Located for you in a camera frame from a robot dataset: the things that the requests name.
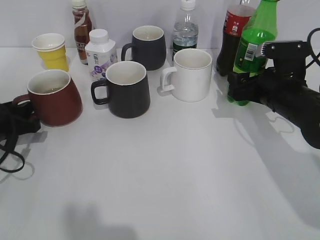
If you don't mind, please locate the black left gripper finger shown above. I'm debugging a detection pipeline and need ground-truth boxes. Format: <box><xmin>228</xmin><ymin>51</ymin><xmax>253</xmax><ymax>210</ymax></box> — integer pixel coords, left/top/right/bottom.
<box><xmin>18</xmin><ymin>117</ymin><xmax>41</xmax><ymax>135</ymax></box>
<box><xmin>11</xmin><ymin>100</ymin><xmax>37</xmax><ymax>118</ymax></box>

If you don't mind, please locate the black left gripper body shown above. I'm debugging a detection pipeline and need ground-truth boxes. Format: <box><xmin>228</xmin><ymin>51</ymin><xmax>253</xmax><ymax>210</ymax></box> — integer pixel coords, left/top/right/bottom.
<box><xmin>0</xmin><ymin>101</ymin><xmax>28</xmax><ymax>143</ymax></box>

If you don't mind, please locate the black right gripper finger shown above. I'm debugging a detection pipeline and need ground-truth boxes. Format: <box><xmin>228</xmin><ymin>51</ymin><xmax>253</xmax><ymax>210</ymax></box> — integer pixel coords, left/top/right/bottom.
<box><xmin>227</xmin><ymin>72</ymin><xmax>263</xmax><ymax>103</ymax></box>

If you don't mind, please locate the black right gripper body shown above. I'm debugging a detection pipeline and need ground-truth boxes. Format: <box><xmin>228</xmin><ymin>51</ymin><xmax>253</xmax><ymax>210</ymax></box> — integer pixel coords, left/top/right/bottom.
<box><xmin>254</xmin><ymin>67</ymin><xmax>309</xmax><ymax>113</ymax></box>

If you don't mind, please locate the red ceramic mug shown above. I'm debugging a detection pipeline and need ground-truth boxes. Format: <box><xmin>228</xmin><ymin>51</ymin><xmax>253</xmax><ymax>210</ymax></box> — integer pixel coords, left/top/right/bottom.
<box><xmin>12</xmin><ymin>69</ymin><xmax>83</xmax><ymax>127</ymax></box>

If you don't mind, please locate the green soda bottle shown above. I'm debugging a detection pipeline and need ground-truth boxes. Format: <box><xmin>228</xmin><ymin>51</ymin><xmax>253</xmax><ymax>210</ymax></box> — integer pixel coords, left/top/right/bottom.
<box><xmin>226</xmin><ymin>0</ymin><xmax>279</xmax><ymax>107</ymax></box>

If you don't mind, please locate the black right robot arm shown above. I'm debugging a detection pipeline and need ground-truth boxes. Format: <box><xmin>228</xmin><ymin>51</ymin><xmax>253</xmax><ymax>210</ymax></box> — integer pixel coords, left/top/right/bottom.
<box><xmin>227</xmin><ymin>67</ymin><xmax>320</xmax><ymax>149</ymax></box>

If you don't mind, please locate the yellow paper cup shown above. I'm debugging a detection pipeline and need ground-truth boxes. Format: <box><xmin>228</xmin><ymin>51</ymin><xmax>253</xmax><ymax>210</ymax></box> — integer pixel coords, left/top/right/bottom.
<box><xmin>31</xmin><ymin>33</ymin><xmax>69</xmax><ymax>72</ymax></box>

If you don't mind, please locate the white ceramic mug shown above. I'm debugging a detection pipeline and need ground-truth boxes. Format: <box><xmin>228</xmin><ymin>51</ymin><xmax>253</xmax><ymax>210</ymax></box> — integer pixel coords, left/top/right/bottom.
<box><xmin>158</xmin><ymin>48</ymin><xmax>213</xmax><ymax>103</ymax></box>

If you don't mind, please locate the cola bottle red label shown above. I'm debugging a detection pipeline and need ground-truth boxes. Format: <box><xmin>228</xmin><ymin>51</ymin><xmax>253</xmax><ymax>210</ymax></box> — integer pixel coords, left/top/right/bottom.
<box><xmin>215</xmin><ymin>0</ymin><xmax>256</xmax><ymax>77</ymax></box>

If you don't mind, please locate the clear water bottle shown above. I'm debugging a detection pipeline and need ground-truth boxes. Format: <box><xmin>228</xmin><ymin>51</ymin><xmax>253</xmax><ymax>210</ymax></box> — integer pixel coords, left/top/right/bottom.
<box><xmin>172</xmin><ymin>0</ymin><xmax>199</xmax><ymax>60</ymax></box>

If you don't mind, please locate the white milk bottle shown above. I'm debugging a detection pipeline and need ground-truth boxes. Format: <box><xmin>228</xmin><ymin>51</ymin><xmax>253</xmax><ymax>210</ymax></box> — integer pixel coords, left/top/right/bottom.
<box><xmin>85</xmin><ymin>29</ymin><xmax>118</xmax><ymax>81</ymax></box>

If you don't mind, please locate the brown tea bottle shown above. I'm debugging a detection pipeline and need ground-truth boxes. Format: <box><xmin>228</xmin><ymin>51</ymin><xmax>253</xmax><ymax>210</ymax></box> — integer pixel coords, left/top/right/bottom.
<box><xmin>72</xmin><ymin>0</ymin><xmax>94</xmax><ymax>65</ymax></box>

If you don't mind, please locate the black rear ceramic mug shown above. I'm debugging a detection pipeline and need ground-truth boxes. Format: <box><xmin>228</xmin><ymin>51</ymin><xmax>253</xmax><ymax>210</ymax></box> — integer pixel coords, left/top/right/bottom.
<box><xmin>121</xmin><ymin>25</ymin><xmax>167</xmax><ymax>71</ymax></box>

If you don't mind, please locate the black ceramic mug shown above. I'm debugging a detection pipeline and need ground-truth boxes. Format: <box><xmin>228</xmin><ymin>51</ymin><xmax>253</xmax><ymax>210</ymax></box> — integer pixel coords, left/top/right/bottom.
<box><xmin>90</xmin><ymin>61</ymin><xmax>151</xmax><ymax>119</ymax></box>
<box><xmin>121</xmin><ymin>25</ymin><xmax>167</xmax><ymax>71</ymax></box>

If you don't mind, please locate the black front ceramic mug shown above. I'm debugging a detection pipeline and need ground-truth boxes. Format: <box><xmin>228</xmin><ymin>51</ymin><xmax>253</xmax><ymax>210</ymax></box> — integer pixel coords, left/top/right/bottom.
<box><xmin>90</xmin><ymin>61</ymin><xmax>151</xmax><ymax>119</ymax></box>

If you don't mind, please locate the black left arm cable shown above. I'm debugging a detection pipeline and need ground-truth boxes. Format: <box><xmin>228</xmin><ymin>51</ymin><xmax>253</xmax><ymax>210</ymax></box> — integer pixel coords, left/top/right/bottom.
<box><xmin>0</xmin><ymin>104</ymin><xmax>26</xmax><ymax>174</ymax></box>

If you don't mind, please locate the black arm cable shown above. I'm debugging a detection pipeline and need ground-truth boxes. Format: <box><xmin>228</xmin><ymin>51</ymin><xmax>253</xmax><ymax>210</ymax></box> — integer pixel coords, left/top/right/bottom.
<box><xmin>0</xmin><ymin>104</ymin><xmax>26</xmax><ymax>174</ymax></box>
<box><xmin>303</xmin><ymin>27</ymin><xmax>320</xmax><ymax>73</ymax></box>

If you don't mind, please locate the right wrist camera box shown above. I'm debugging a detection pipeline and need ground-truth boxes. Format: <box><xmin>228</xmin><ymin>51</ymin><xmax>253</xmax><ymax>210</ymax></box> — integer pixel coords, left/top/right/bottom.
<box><xmin>255</xmin><ymin>40</ymin><xmax>310</xmax><ymax>79</ymax></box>

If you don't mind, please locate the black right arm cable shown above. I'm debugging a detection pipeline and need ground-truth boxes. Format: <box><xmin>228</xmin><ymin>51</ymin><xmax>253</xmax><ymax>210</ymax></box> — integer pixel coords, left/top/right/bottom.
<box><xmin>303</xmin><ymin>27</ymin><xmax>320</xmax><ymax>73</ymax></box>

